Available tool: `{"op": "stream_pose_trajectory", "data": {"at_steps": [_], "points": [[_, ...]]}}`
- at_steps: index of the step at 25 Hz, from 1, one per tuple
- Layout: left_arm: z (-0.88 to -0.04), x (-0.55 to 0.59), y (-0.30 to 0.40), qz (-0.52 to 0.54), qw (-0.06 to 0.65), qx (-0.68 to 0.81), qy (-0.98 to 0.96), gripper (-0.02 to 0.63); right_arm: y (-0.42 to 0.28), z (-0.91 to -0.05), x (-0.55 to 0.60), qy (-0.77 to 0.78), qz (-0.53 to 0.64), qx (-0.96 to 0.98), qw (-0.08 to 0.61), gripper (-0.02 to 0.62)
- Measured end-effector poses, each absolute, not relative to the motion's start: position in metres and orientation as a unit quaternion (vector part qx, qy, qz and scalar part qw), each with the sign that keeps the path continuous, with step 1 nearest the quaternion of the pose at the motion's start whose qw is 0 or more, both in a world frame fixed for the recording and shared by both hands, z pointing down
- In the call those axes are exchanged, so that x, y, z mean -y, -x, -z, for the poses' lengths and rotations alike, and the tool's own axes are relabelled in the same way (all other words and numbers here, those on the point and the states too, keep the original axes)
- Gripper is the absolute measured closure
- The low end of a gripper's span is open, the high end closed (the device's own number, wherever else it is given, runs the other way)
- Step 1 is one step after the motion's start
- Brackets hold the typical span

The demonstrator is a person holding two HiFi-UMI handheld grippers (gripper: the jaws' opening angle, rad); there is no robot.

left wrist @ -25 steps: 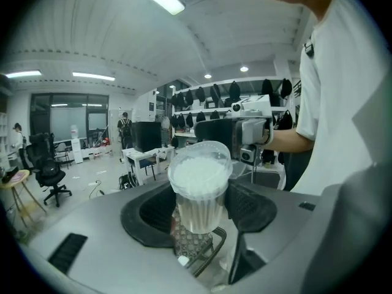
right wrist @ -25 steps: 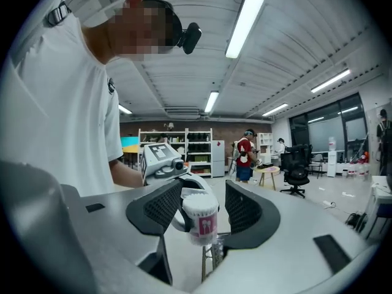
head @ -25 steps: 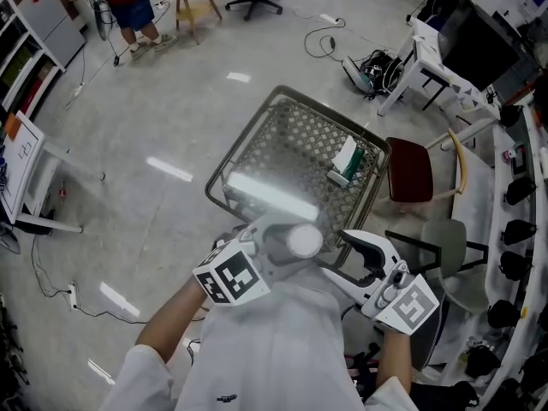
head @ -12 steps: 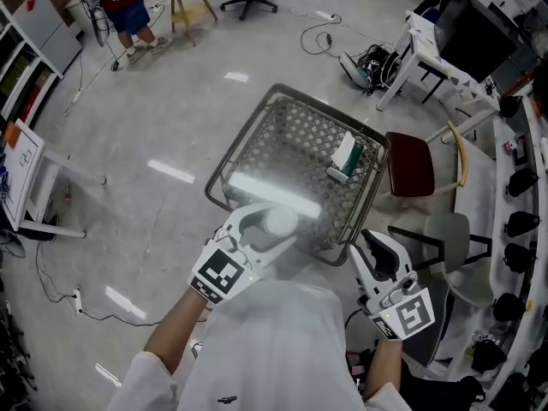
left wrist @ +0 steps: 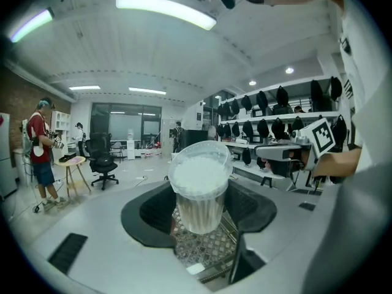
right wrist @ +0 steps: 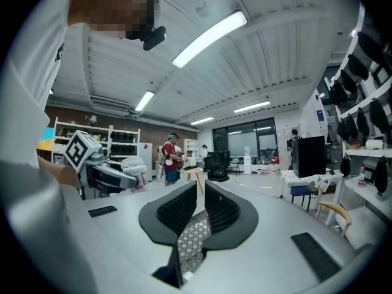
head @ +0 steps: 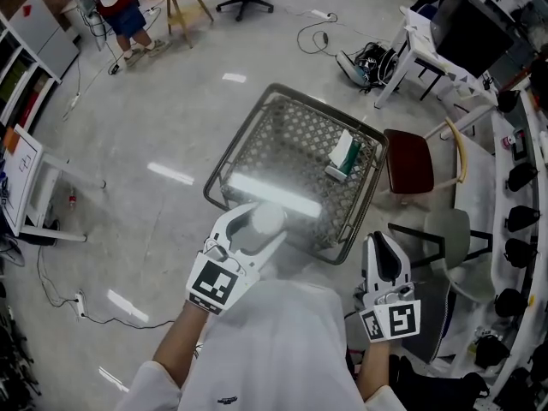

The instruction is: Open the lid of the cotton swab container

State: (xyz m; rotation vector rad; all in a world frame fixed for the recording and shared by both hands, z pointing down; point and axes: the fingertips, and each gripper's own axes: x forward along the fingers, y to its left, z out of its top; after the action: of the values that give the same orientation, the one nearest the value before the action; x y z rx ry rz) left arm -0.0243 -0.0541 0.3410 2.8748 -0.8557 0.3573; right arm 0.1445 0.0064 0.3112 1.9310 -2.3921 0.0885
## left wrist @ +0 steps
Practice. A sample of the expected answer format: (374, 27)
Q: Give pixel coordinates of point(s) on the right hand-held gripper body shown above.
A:
(321, 136)

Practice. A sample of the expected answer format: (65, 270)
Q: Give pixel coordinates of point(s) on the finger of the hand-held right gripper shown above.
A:
(272, 153)

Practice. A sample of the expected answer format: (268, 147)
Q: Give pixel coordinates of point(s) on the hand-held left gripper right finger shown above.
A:
(284, 225)

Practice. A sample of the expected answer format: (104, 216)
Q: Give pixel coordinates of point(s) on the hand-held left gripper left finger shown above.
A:
(101, 240)

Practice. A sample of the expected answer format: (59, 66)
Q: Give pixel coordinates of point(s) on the person's right forearm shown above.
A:
(340, 162)

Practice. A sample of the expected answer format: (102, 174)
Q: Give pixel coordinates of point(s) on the black cabinet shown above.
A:
(193, 138)

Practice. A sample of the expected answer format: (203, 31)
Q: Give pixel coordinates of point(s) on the round ceiling spotlight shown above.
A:
(252, 83)
(289, 70)

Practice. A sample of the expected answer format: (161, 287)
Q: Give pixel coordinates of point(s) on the person's white shirt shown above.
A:
(361, 225)

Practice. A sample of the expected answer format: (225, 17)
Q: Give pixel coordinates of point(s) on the round wooden table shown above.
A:
(72, 165)

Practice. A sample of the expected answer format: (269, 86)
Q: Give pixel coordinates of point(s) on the pink paper sheet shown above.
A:
(79, 160)

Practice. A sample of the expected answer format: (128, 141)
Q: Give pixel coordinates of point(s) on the black tray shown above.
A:
(67, 157)

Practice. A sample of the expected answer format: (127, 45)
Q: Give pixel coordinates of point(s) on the black wheeled office chair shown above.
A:
(99, 145)

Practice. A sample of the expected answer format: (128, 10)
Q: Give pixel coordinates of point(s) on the white water dispenser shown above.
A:
(131, 147)

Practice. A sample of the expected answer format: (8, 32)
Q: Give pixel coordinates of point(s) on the dark framed window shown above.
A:
(125, 121)

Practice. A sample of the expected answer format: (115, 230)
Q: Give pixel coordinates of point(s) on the grey cabinet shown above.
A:
(7, 158)

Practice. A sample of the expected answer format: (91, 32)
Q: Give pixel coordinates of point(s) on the white cubby shelf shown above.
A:
(61, 121)

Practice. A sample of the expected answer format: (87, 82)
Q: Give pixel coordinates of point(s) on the ceiling tube light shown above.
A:
(147, 91)
(30, 26)
(165, 9)
(84, 88)

